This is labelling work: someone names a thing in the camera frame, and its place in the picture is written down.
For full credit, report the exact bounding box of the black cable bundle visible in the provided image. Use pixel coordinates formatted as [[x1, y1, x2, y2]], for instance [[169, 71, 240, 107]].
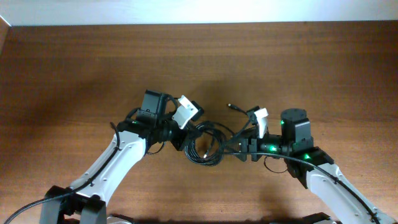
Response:
[[184, 103, 249, 167]]

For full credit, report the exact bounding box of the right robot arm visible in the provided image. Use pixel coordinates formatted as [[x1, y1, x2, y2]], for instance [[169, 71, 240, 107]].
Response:
[[223, 106, 397, 223]]

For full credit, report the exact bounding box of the left camera cable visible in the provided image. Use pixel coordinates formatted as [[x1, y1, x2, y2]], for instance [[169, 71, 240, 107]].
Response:
[[2, 95, 180, 224]]

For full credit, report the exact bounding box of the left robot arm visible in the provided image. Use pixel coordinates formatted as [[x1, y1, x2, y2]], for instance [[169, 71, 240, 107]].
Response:
[[40, 90, 204, 223]]

